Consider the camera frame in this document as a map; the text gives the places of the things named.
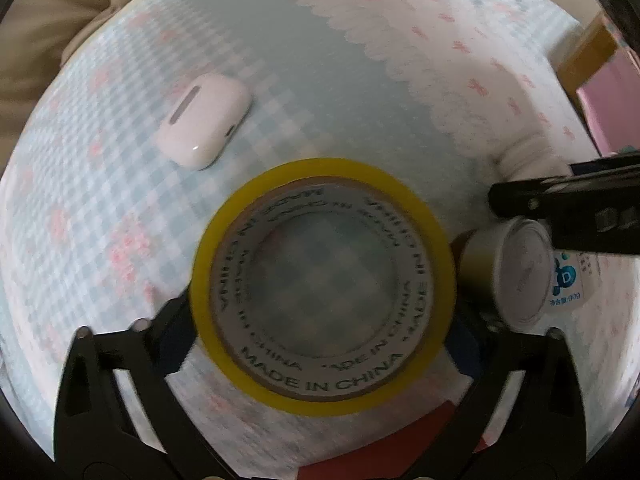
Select white earbud case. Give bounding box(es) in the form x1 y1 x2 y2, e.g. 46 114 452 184
153 72 252 171

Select beige cushion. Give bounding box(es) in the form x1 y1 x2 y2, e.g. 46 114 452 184
0 0 168 171

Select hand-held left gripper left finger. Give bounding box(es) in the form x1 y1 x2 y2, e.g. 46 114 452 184
54 284 237 480

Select white bottle blue label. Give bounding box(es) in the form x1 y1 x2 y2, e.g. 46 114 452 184
547 250 601 313

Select yellow tape roll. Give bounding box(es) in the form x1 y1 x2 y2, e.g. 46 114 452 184
190 157 456 417

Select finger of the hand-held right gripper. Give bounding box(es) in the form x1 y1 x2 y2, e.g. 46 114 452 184
487 175 581 221

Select white lace cloth pink bows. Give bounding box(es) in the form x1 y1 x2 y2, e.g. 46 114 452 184
218 0 601 181

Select red flat sheet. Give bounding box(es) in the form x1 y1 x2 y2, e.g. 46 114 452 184
294 400 493 480

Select blue checked tablecloth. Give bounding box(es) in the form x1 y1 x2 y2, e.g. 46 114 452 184
0 0 640 480

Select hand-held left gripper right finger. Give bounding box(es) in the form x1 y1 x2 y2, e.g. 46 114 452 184
399 232 587 480

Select brown cardboard box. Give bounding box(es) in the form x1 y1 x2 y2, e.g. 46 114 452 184
556 12 622 111

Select small white-lidded jar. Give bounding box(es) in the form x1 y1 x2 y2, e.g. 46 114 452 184
459 217 557 332

